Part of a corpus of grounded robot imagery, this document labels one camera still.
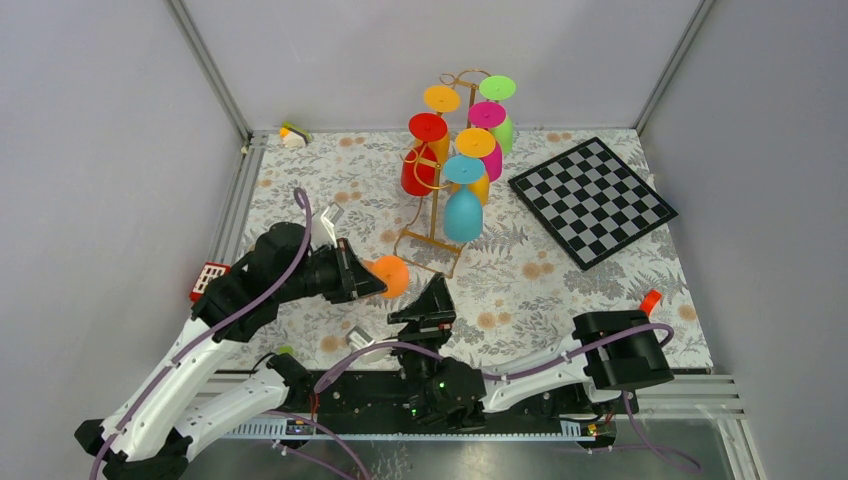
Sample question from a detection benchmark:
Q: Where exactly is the magenta plastic wine glass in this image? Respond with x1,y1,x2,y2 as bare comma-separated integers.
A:
468,101,507,182

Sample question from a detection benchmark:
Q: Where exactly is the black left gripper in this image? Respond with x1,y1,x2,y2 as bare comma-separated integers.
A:
277,237,388,304

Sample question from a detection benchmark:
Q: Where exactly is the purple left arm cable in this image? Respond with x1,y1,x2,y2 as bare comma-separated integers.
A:
89,186,372,480

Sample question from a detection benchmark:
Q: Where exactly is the red white small block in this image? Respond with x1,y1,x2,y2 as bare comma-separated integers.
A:
189,262,231,303

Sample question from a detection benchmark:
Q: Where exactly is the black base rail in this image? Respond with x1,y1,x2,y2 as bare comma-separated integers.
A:
245,367,664,439

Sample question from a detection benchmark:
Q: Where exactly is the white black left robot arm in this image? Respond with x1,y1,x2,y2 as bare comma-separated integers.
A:
74,222,387,479

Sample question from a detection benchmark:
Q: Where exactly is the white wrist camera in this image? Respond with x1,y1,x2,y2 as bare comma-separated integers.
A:
345,326,390,364
311,202,344,249

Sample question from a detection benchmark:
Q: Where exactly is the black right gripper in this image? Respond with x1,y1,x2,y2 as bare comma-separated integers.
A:
382,271,458,422

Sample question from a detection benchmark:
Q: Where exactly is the small orange red piece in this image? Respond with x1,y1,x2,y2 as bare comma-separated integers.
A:
639,289,663,317

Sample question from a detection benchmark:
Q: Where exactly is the yellow plastic wine glass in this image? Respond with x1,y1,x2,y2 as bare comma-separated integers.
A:
455,127,498,206
423,85,460,165

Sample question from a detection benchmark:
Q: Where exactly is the black white checkerboard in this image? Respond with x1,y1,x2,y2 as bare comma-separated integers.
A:
508,137,678,271

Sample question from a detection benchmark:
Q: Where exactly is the yellow plastic wine glass front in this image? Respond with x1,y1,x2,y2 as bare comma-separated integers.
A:
423,85,460,165

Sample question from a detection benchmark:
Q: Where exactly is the red plastic wine glass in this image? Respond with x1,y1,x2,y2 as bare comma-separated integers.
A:
400,112,448,197

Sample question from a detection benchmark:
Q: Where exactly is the floral patterned table mat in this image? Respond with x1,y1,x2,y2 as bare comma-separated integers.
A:
224,132,713,370

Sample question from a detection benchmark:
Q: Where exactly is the orange plastic wine glass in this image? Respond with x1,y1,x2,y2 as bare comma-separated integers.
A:
364,255,410,299

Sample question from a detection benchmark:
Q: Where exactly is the orange white green toy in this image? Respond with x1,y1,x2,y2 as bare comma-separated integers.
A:
278,122,312,149

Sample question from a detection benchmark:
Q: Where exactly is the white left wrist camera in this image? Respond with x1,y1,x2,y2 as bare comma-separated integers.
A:
311,202,344,249

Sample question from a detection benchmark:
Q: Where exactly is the green plastic wine glass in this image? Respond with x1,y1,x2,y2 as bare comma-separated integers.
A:
479,75,517,155

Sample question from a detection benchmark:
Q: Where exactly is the gold wire wine glass rack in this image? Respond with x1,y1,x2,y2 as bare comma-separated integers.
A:
393,69,491,279

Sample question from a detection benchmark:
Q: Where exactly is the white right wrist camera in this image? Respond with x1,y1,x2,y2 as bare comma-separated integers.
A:
345,326,390,364

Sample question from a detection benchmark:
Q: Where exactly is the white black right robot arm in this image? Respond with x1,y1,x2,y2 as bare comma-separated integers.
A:
387,274,674,430

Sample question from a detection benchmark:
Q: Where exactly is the blue plastic wine glass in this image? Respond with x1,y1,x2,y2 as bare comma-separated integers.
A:
444,154,486,243

